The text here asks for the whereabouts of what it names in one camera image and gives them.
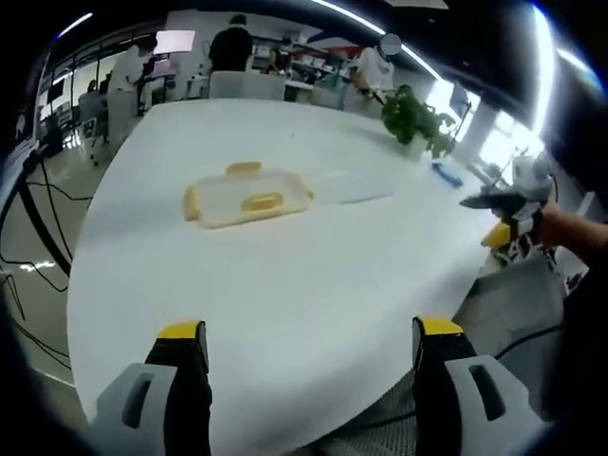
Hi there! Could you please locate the blue flat object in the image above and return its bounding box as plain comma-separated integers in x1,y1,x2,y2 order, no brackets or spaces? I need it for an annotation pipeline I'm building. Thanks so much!
429,161,464,188

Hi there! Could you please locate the person's dark clothing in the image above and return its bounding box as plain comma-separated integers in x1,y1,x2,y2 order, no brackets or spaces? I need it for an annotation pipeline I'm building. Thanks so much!
531,263,608,443

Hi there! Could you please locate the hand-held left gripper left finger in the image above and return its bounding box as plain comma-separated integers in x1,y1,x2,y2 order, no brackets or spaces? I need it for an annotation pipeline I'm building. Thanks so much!
94,320,213,456

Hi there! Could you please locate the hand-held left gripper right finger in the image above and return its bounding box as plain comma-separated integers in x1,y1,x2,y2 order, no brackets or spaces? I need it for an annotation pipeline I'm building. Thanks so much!
411,315,531,456

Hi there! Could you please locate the grey mesh chair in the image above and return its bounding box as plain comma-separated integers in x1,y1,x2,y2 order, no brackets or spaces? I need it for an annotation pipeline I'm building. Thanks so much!
327,269,569,456

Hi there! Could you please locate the white chair back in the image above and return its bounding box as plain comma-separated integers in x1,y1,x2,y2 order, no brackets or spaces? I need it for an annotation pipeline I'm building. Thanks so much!
208,70,287,102

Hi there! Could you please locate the bright monitor screen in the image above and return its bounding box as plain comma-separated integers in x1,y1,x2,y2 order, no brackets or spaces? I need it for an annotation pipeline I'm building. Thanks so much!
154,29,198,57

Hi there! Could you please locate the green potted plant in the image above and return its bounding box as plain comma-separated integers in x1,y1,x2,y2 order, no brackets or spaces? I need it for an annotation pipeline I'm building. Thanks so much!
381,84,461,161

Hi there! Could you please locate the black floor cable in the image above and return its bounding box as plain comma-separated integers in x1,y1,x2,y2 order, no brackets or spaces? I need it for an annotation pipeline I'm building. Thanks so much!
0,159,91,381

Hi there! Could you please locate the person's right hand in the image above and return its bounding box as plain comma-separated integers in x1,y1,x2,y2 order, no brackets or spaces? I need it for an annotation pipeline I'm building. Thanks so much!
540,202,593,253

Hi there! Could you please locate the clear box with yellow buckles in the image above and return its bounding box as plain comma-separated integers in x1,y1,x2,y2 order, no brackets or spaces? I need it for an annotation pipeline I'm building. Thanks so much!
182,160,316,230

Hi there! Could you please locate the black tripod stand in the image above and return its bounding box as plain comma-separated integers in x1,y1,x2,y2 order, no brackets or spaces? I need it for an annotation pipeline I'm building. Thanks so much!
0,150,75,286

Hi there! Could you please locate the clear plastic lid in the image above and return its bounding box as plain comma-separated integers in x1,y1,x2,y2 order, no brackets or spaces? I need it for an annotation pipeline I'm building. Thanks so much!
314,170,396,206

